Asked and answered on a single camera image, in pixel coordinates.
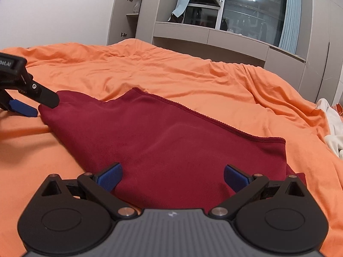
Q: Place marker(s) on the white cream garment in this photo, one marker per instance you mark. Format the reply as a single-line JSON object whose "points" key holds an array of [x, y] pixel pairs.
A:
{"points": [[334, 138]]}

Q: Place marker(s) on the orange bed cover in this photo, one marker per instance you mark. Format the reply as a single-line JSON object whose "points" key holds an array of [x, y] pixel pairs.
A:
{"points": [[246, 97]]}

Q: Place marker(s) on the dark red knit top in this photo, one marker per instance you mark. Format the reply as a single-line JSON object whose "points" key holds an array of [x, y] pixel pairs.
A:
{"points": [[172, 157]]}

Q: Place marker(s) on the dark window with frame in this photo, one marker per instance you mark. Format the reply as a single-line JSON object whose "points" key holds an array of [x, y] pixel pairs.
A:
{"points": [[258, 19]]}

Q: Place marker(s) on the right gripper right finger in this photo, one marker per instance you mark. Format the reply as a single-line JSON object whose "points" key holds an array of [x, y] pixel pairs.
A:
{"points": [[247, 188]]}

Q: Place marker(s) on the open wardrobe door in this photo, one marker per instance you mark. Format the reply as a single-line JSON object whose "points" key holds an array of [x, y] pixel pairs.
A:
{"points": [[123, 21]]}

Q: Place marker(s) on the light blue right curtain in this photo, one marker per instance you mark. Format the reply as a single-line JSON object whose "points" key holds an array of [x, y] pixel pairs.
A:
{"points": [[291, 27]]}

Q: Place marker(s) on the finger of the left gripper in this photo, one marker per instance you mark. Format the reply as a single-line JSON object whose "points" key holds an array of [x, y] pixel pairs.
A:
{"points": [[39, 93], [22, 108]]}

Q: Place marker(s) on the beige built-in wardrobe unit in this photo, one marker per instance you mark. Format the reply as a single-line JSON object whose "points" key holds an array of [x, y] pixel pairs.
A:
{"points": [[299, 40]]}

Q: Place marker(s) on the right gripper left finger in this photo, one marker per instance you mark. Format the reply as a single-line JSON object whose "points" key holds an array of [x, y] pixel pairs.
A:
{"points": [[98, 187]]}

